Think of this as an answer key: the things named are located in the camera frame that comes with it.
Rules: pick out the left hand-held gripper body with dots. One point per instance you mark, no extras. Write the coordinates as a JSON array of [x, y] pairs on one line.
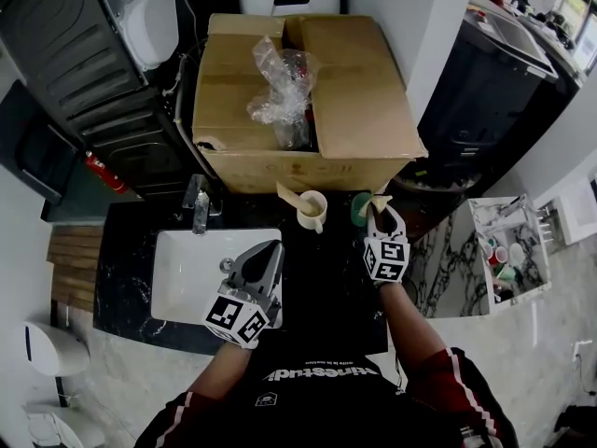
[[233, 317]]

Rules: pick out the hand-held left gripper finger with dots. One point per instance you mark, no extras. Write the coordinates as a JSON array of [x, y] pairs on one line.
[[276, 273], [238, 266]]

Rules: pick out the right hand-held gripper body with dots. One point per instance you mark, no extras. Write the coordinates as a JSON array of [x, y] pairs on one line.
[[387, 259]]

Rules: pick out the green translucent cup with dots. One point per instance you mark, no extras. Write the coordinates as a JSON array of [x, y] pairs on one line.
[[359, 215]]

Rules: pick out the beige cup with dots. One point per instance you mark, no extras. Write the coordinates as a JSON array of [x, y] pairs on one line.
[[311, 222]]

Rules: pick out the person's right forearm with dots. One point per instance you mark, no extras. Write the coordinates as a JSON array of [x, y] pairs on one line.
[[410, 329]]

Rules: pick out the person's left forearm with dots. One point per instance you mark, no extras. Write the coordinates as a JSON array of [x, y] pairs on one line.
[[221, 371]]

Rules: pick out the white rectangular sink basin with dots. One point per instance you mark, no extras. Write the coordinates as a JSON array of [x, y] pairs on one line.
[[186, 273]]

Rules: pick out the round dark tray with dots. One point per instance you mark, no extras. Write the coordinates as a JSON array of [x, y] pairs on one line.
[[434, 185]]

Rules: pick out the black marble washstand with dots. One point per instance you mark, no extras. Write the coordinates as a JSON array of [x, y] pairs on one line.
[[326, 287]]

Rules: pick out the white marble sink cabinet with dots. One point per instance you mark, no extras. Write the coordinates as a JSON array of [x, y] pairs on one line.
[[448, 269]]

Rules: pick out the chrome basin faucet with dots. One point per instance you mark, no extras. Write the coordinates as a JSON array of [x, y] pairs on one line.
[[200, 208], [513, 205]]

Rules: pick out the red mug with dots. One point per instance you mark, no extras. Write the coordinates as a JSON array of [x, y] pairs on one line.
[[499, 256]]

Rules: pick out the mint green mug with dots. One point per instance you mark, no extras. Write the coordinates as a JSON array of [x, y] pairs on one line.
[[506, 274]]

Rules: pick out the white mug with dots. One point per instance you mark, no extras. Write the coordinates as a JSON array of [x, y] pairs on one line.
[[516, 253]]

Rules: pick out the brown cardboard box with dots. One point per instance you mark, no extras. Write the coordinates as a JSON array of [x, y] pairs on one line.
[[364, 96]]

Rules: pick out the person's black red-striped shirt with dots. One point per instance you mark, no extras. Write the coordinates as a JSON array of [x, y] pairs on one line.
[[326, 413]]

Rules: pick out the chrome towel rack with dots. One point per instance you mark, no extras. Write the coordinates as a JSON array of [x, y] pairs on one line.
[[546, 222]]

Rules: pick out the black ribbed metal appliance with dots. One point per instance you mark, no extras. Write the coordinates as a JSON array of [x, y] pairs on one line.
[[140, 152]]

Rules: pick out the black top-load washing machine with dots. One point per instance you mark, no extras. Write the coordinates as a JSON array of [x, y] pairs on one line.
[[485, 96]]

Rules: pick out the clear plastic bag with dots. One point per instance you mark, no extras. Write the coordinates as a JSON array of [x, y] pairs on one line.
[[280, 96]]

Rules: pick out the wooden pallet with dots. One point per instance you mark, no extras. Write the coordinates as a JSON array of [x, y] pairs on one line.
[[74, 269]]

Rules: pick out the red fire extinguisher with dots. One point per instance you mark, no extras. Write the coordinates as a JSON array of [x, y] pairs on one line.
[[105, 171]]

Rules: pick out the dark stone platform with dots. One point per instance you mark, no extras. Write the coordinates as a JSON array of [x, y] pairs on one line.
[[84, 203]]

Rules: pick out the white display basin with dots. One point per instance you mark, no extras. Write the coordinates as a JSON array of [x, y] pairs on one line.
[[578, 213]]

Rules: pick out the white fixture with black slot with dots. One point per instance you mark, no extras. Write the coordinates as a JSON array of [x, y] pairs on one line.
[[56, 348]]

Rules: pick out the white ceramic toilet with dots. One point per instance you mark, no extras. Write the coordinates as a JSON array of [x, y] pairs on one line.
[[60, 429]]

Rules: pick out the black cloth item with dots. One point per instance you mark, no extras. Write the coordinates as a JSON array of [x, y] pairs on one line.
[[578, 420]]

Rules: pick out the white plastic device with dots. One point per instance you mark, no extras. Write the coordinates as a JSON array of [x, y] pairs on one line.
[[149, 21]]

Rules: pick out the grey ribbed metal appliance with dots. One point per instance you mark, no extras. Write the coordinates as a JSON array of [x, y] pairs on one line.
[[60, 45]]

